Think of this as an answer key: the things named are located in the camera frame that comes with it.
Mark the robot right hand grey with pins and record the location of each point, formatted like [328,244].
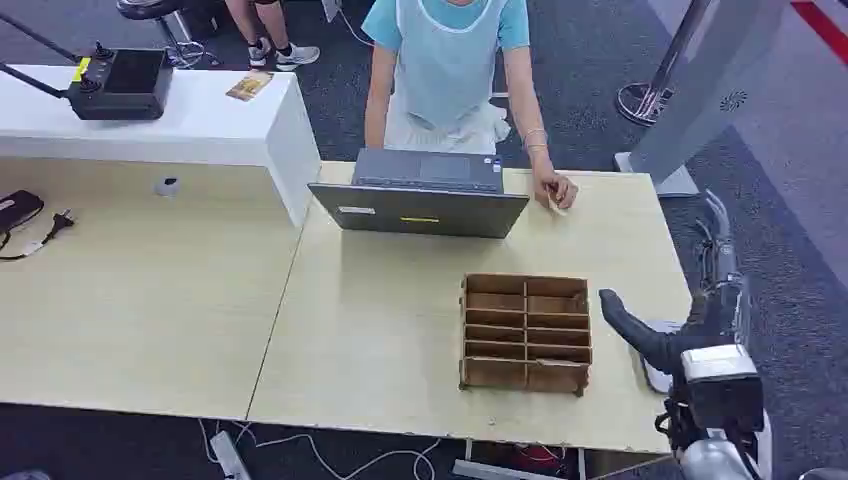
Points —
[652,341]

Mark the person's left hand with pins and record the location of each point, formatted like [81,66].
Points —
[555,185]

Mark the tan printed hotel card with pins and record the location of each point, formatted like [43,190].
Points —
[250,85]
[560,210]

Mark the robot right arm silver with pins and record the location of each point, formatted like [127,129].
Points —
[719,460]

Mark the wooden card box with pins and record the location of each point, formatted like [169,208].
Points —
[526,334]

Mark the grey laptop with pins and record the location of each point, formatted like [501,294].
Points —
[417,210]

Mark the person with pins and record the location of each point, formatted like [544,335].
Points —
[444,66]

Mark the grey sign stand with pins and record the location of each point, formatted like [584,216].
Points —
[702,86]

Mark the person's legs with sneakers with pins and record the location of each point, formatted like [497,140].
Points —
[278,33]

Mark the white counter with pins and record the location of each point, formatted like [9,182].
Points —
[199,126]

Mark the small grey round puck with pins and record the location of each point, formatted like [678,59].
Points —
[167,186]

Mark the black stool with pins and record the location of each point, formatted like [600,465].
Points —
[166,26]

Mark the white power strip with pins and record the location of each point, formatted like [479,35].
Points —
[230,457]

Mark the black remote controller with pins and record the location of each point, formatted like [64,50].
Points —
[122,86]

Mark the black pouch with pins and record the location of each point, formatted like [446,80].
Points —
[18,208]

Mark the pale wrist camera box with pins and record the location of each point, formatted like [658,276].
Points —
[722,387]

